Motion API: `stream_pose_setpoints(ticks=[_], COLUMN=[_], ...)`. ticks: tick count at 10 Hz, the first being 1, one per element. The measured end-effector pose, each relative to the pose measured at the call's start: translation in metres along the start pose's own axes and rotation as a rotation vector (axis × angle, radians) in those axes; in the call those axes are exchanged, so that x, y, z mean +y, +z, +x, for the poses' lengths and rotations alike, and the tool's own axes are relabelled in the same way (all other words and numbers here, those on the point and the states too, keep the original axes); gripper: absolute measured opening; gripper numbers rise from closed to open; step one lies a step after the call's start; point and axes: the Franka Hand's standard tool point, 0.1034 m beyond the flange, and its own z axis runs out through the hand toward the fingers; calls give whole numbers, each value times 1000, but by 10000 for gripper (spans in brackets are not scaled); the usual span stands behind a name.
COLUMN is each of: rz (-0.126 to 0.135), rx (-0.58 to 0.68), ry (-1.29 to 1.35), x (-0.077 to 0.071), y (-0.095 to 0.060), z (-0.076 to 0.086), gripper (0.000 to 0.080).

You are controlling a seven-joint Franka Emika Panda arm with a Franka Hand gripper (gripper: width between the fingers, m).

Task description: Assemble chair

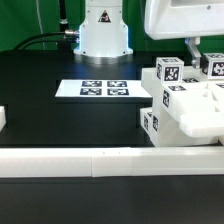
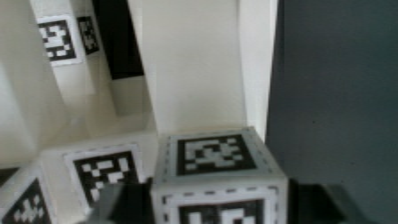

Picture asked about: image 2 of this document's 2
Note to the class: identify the white chair back frame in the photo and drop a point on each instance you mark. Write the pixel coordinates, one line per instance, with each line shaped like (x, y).
(204, 44)

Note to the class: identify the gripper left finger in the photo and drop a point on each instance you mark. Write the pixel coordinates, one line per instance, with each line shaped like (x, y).
(122, 206)

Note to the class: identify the white chair leg block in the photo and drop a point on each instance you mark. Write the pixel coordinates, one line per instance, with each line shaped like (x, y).
(67, 29)

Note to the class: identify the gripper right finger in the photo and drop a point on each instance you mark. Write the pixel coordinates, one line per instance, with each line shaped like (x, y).
(319, 205)

